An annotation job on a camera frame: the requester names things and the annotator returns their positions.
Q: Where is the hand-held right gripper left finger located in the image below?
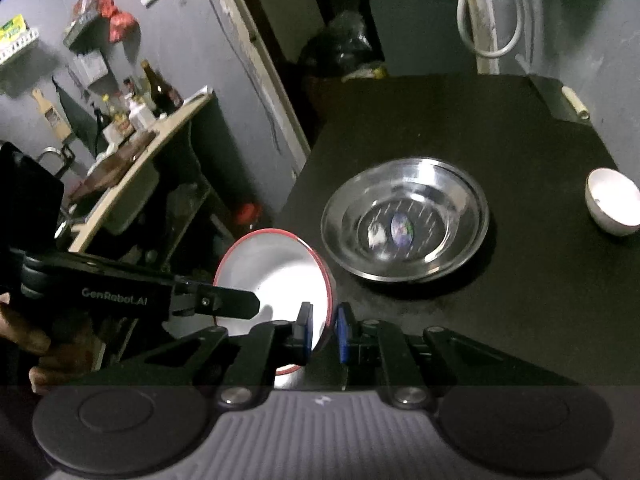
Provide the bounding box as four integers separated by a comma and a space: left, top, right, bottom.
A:
94, 301, 316, 407

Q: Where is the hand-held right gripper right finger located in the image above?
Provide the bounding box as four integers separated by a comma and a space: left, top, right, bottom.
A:
336, 302, 587, 409

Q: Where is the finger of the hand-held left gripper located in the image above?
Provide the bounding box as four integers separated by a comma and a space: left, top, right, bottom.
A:
170, 280, 262, 320

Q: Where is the white ceramic bowl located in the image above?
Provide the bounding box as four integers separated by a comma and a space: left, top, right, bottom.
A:
585, 167, 640, 237
212, 228, 337, 376

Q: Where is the large steel plate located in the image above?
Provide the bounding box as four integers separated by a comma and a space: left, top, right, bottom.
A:
320, 157, 491, 284

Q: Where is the person's left hand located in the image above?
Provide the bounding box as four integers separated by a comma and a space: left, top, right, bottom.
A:
0, 292, 58, 395

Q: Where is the red capped dark jar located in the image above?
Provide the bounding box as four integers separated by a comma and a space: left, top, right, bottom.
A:
237, 202, 262, 228

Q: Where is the white basin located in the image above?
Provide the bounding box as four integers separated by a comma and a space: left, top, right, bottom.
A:
100, 160, 162, 237

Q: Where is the brown cutting board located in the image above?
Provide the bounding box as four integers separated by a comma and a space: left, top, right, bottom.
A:
67, 130, 158, 201

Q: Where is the labelled sauce bottle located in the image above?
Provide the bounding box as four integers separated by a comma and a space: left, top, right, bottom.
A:
111, 105, 132, 141

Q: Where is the dark hanging cloth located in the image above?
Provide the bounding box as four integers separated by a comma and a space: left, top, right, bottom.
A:
50, 76, 108, 158

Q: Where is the white plastic bottle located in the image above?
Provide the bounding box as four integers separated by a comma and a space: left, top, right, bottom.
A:
127, 100, 157, 131

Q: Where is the wooden side counter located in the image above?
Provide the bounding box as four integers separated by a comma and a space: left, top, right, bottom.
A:
65, 92, 216, 256

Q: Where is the dark glass bottle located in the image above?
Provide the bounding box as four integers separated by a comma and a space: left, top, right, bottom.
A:
151, 67, 183, 116

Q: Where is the tall bottle with yellow cap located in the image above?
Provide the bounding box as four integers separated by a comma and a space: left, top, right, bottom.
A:
140, 60, 158, 111

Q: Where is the black plastic bag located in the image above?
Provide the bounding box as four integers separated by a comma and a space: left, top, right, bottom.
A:
300, 10, 388, 81

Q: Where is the green and yellow box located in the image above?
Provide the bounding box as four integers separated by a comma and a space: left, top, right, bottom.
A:
0, 13, 27, 42

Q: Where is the grey cabinet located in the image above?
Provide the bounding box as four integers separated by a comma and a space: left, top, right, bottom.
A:
370, 0, 478, 77

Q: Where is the cream cylindrical stick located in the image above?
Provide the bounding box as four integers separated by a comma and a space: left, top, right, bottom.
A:
561, 86, 591, 121

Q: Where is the paper sheet on wall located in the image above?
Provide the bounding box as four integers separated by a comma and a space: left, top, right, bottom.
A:
75, 52, 108, 83

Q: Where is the cream door frame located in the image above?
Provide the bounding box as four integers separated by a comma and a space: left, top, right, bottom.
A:
212, 0, 313, 171

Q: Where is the thin wall cable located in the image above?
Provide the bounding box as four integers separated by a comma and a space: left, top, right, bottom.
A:
197, 0, 287, 157

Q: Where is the dark wall rack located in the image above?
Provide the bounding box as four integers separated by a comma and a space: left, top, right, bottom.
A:
62, 10, 103, 53

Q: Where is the white wall rack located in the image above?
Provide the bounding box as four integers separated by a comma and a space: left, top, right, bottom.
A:
0, 27, 40, 64

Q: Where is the white hose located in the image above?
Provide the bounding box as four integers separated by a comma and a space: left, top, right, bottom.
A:
457, 0, 527, 58

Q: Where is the cream wooden post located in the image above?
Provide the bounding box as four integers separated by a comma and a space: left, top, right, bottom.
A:
474, 0, 502, 75

